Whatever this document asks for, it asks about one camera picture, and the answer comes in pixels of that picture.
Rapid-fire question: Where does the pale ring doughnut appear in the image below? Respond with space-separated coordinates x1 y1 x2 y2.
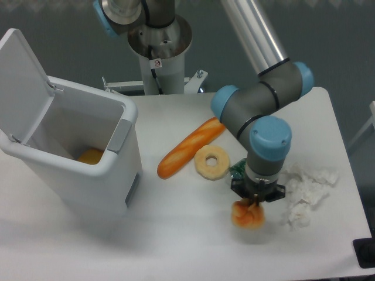
194 145 230 180

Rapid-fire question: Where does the crumpled white tissue paper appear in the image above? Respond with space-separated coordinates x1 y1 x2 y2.
282 163 339 230

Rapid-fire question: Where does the round knotted bread roll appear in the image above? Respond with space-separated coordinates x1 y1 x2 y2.
231 198 265 229

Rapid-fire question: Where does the white metal base frame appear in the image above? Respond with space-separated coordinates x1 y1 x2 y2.
102 69 209 96

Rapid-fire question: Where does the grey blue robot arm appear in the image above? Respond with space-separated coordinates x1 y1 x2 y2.
93 1 314 203

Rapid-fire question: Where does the crushed plastic bottle green label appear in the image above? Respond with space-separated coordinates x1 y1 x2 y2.
226 158 247 186

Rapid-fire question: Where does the white furniture piece right edge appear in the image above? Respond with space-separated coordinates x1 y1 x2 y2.
347 101 374 155

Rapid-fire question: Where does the white bin lid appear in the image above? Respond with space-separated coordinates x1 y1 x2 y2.
1 28 55 144

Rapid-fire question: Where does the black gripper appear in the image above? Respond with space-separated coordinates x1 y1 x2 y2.
230 176 286 207

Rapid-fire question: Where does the orange object inside bin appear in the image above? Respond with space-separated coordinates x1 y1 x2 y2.
77 148 104 165

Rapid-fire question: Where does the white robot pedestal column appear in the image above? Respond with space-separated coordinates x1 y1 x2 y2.
128 15 192 87

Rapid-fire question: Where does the black cable on pedestal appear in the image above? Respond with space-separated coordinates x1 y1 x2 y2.
148 45 164 95

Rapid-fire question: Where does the long orange baguette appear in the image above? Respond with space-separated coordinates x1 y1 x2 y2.
157 117 226 179

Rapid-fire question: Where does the white trash bin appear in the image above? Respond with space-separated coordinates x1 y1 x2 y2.
1 77 142 216

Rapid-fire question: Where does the black device at table edge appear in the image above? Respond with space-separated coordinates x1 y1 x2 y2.
353 238 374 269

